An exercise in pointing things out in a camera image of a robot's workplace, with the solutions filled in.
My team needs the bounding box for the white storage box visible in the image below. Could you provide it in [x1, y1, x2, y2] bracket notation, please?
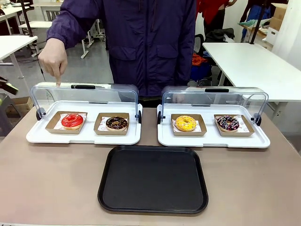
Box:
[267, 26, 279, 43]

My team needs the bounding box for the black clamp pole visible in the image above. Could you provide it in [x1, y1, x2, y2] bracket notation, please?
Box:
[19, 0, 34, 38]
[248, 0, 265, 45]

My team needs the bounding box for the person's purple jacket torso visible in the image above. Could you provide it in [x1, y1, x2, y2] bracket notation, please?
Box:
[77, 0, 197, 99]

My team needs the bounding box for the dark donut with white drizzle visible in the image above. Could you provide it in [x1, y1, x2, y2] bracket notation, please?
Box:
[216, 115, 240, 133]

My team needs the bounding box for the cardboard box on shelf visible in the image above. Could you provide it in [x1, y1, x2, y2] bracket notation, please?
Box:
[269, 2, 289, 32]

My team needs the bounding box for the person's right purple sleeve arm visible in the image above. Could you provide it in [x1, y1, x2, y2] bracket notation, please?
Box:
[46, 0, 104, 50]

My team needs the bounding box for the blue bag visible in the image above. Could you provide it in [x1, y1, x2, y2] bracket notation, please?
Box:
[190, 63, 212, 81]

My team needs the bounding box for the white desk with leg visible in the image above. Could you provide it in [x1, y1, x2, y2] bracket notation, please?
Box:
[0, 35, 39, 80]

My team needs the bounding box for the person's right hand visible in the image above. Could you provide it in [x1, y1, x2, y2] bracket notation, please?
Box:
[38, 39, 69, 88]

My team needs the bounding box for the chocolate donut with sprinkles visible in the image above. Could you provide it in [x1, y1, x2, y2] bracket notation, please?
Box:
[105, 116, 128, 132]

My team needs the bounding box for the red glazed donut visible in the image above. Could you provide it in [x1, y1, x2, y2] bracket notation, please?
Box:
[61, 113, 84, 131]

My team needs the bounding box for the cardboard box on floor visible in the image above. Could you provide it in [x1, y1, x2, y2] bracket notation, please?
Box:
[6, 96, 34, 118]

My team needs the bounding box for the orange cloth bundle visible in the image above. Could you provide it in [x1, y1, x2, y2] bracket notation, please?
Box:
[191, 53, 209, 65]

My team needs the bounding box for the large white table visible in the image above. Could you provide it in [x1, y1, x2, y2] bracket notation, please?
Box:
[202, 42, 301, 103]

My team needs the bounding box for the white display case base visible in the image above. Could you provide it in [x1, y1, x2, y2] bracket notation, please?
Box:
[157, 103, 271, 149]
[25, 100, 143, 145]

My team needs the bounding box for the person in red clothing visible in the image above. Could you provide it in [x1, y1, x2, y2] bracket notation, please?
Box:
[196, 0, 238, 36]

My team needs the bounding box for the brown paper food tray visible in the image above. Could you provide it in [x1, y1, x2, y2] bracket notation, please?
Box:
[93, 112, 130, 137]
[45, 111, 88, 135]
[214, 114, 255, 138]
[170, 113, 207, 137]

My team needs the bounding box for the white background desk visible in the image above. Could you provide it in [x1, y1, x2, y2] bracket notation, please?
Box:
[18, 2, 62, 36]

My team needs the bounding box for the clear hinged display lid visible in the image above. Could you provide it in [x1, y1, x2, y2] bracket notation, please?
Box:
[31, 81, 143, 124]
[157, 85, 262, 127]

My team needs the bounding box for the yellow glazed donut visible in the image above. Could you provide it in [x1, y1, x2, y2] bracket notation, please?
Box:
[175, 115, 197, 132]

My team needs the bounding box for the black rectangular serving tray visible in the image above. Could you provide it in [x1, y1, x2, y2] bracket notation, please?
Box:
[97, 145, 209, 215]

